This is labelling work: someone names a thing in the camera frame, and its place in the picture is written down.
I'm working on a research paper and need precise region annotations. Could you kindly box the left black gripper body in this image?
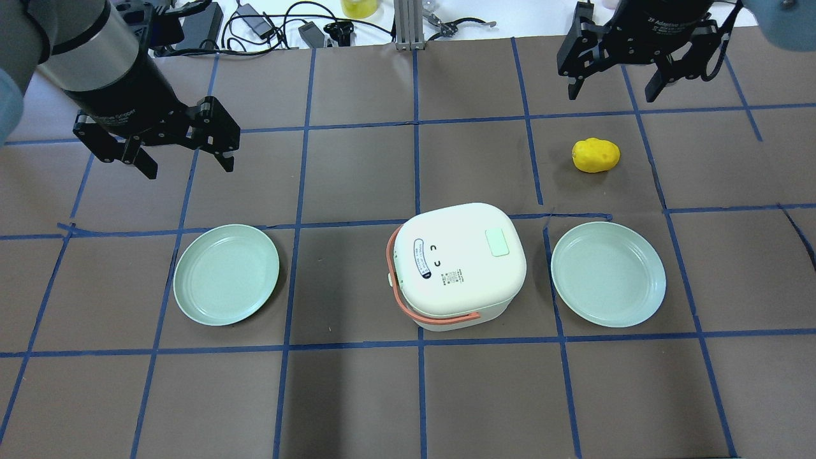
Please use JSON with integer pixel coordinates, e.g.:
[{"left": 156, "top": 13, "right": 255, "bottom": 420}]
[{"left": 38, "top": 0, "right": 192, "bottom": 138}]

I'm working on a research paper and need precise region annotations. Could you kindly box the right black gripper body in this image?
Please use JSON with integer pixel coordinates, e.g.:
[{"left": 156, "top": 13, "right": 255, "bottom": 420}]
[{"left": 606, "top": 1, "right": 713, "bottom": 64}]

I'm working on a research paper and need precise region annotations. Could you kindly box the white rice cooker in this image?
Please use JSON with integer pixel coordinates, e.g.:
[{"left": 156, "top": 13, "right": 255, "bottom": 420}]
[{"left": 386, "top": 203, "right": 527, "bottom": 332}]

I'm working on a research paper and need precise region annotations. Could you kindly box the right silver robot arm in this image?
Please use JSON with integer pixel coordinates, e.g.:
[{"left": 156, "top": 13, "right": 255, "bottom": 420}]
[{"left": 64, "top": 1, "right": 814, "bottom": 179}]

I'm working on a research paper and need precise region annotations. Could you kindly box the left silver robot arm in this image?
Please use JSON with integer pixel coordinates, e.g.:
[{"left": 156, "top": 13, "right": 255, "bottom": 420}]
[{"left": 1, "top": 1, "right": 241, "bottom": 179}]

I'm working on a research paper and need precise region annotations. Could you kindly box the yellow lemon toy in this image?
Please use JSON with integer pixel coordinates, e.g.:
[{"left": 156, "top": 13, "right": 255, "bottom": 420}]
[{"left": 571, "top": 138, "right": 622, "bottom": 173}]

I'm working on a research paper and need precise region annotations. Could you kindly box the left green plate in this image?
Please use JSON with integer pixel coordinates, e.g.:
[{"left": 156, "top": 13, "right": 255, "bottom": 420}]
[{"left": 173, "top": 224, "right": 281, "bottom": 326}]

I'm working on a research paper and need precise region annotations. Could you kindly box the green plate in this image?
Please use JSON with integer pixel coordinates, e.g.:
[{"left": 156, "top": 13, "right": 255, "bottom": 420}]
[
  {"left": 173, "top": 224, "right": 281, "bottom": 326},
  {"left": 550, "top": 221, "right": 667, "bottom": 328}
]

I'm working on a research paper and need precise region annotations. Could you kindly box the right green plate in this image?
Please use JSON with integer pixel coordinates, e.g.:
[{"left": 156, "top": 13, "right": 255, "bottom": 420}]
[{"left": 550, "top": 221, "right": 667, "bottom": 328}]

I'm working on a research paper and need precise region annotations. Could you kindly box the aluminium frame post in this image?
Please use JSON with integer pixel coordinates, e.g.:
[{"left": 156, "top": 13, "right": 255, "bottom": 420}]
[{"left": 393, "top": 0, "right": 426, "bottom": 50}]

